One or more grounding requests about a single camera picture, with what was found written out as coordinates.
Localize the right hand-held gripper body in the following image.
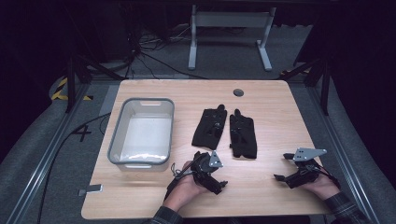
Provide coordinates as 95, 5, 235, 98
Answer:
283, 147, 328, 189

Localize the right hand-held gripper cable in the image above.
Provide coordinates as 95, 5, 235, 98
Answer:
317, 164, 341, 189

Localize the bundle of black floor cables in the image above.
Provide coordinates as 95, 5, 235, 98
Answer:
123, 23, 209, 80

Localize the hand-held gripper cable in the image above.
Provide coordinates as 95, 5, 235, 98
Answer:
163, 161, 194, 202
317, 164, 341, 189

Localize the yellow black hazard tape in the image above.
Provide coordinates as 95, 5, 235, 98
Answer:
50, 77, 94, 102

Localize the person's right hand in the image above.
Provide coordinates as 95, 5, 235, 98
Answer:
302, 174, 341, 201

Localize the long black floor cable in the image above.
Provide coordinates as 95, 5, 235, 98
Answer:
36, 111, 112, 224

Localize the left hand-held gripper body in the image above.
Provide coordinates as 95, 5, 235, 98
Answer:
190, 150, 224, 190

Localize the left hand-held gripper cable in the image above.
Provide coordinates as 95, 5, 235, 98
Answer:
163, 161, 194, 202

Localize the black glove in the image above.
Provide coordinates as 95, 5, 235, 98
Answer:
191, 104, 228, 151
229, 108, 259, 160

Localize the person's left hand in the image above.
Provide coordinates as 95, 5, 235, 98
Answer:
163, 161, 208, 213

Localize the small metal clamp plate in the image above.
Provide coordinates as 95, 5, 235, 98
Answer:
77, 183, 104, 197

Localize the white metal table frame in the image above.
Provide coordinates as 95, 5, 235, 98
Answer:
187, 4, 277, 73

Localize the black metal stand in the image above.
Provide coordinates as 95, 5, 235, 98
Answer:
279, 56, 332, 117
64, 53, 126, 114

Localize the white plastic bin grey rim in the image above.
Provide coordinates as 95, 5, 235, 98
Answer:
106, 97, 176, 172

